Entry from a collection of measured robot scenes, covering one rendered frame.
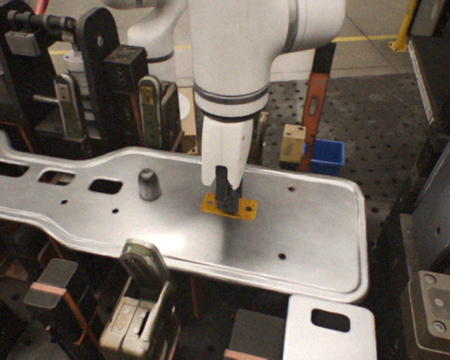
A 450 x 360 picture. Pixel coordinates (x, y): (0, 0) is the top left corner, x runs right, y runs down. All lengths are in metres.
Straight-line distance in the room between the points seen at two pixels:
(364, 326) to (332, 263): 0.09
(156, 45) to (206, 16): 0.65
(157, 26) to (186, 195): 0.53
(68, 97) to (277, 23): 0.44
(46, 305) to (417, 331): 0.43
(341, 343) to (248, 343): 0.10
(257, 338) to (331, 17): 0.36
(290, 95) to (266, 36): 1.05
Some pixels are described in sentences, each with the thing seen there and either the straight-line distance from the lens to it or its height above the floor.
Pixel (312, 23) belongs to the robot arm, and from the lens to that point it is 0.39.
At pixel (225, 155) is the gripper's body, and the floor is 1.14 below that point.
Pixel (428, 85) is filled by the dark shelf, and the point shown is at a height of 1.03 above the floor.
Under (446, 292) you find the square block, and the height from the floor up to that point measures 1.06.
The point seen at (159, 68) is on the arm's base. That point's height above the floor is 0.95.
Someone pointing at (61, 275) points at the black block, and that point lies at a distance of 0.54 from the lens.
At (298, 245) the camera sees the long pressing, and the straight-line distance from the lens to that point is 0.52.
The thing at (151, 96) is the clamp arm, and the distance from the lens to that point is 0.65.
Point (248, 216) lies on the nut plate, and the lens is 0.54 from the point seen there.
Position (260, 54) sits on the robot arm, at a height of 1.26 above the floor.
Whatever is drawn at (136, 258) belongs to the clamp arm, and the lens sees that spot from 0.37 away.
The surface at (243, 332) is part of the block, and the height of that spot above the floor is 0.98.
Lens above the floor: 1.41
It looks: 45 degrees down
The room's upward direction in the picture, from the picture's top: straight up
